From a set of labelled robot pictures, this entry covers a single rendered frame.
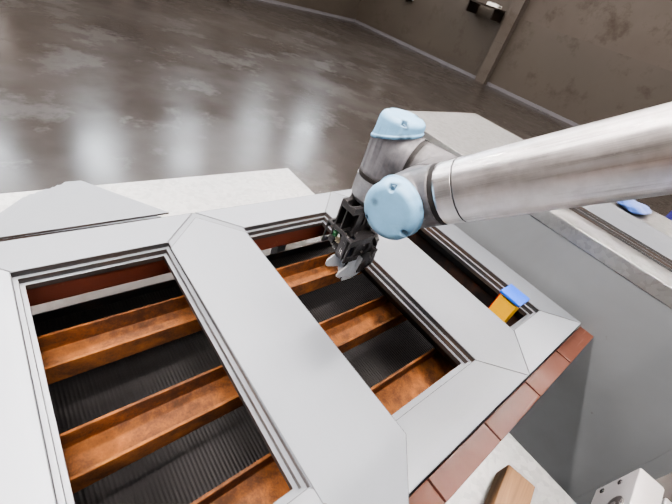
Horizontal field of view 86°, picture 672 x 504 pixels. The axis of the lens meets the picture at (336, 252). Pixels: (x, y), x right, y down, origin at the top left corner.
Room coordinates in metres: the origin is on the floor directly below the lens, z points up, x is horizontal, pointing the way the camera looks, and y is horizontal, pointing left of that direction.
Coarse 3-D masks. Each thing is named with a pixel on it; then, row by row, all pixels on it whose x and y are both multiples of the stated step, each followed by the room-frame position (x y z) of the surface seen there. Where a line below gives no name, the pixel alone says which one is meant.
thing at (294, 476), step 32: (224, 224) 0.69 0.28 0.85; (288, 224) 0.80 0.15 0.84; (320, 224) 0.89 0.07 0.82; (96, 256) 0.46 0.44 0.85; (128, 256) 0.50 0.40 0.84; (160, 256) 0.54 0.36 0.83; (32, 288) 0.37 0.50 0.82; (192, 288) 0.48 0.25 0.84; (384, 288) 0.71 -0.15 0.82; (32, 320) 0.31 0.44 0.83; (416, 320) 0.64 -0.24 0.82; (32, 352) 0.26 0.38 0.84; (224, 352) 0.37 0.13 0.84; (448, 352) 0.57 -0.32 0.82; (32, 384) 0.21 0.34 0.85; (256, 416) 0.29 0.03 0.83; (288, 448) 0.25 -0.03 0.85; (64, 480) 0.13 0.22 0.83; (288, 480) 0.22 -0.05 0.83
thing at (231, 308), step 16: (240, 288) 0.51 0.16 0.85; (256, 288) 0.53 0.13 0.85; (272, 288) 0.54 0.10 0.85; (288, 288) 0.56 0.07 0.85; (208, 304) 0.45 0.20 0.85; (224, 304) 0.46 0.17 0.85; (240, 304) 0.47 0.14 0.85; (256, 304) 0.49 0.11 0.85; (272, 304) 0.50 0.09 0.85; (288, 304) 0.52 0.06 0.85; (224, 320) 0.42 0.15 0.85; (240, 320) 0.44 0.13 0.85
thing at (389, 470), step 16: (400, 448) 0.31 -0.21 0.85; (368, 464) 0.27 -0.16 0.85; (384, 464) 0.27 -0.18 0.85; (400, 464) 0.28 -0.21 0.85; (352, 480) 0.24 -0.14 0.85; (368, 480) 0.24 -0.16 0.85; (384, 480) 0.25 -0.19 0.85; (400, 480) 0.26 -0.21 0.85; (336, 496) 0.21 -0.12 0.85; (352, 496) 0.22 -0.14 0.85; (368, 496) 0.22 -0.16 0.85; (384, 496) 0.23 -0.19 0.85
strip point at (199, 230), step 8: (192, 224) 0.65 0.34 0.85; (200, 224) 0.66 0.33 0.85; (208, 224) 0.67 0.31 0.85; (216, 224) 0.68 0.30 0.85; (184, 232) 0.62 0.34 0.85; (192, 232) 0.63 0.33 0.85; (200, 232) 0.63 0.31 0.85; (208, 232) 0.64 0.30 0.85; (216, 232) 0.65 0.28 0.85; (224, 232) 0.66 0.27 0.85; (232, 232) 0.67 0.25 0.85; (240, 232) 0.69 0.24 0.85; (184, 240) 0.59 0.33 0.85; (192, 240) 0.60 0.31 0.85; (200, 240) 0.61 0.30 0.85; (208, 240) 0.62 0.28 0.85
